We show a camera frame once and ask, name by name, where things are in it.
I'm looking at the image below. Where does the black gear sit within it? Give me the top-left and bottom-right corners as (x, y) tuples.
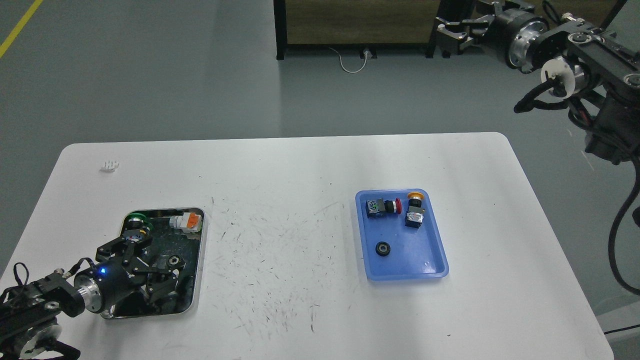
(374, 241), (392, 257)
(167, 255), (181, 268)

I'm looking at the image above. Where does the orange white switch module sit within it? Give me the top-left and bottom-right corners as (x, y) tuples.
(169, 212), (203, 235)

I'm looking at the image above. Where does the white cable on floor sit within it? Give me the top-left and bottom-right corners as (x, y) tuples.
(328, 47), (376, 74)

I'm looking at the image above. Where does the yellow push button switch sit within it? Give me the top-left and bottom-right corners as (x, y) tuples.
(404, 191), (425, 229)

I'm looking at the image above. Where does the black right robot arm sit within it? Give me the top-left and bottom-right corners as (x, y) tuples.
(431, 0), (640, 296)

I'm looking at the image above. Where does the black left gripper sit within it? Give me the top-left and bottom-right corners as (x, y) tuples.
(74, 235), (182, 315)

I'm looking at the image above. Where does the metal tray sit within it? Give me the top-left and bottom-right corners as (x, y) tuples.
(101, 207), (205, 319)

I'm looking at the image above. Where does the green push button switch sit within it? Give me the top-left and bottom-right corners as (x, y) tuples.
(121, 212), (154, 244)

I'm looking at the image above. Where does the small white plastic piece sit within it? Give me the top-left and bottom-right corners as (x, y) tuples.
(99, 161), (120, 173)

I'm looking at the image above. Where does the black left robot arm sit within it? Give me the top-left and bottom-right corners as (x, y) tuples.
(1, 230), (186, 360)

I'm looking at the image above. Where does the red push button switch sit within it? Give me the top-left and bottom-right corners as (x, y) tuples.
(365, 198), (403, 218)

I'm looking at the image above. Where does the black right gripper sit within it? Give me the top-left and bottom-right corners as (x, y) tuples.
(435, 0), (549, 71)

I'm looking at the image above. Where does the blue plastic tray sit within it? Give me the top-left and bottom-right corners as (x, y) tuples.
(355, 188), (450, 281)

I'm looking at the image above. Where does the left wooden cabinet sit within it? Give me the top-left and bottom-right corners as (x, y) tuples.
(273, 0), (442, 60)

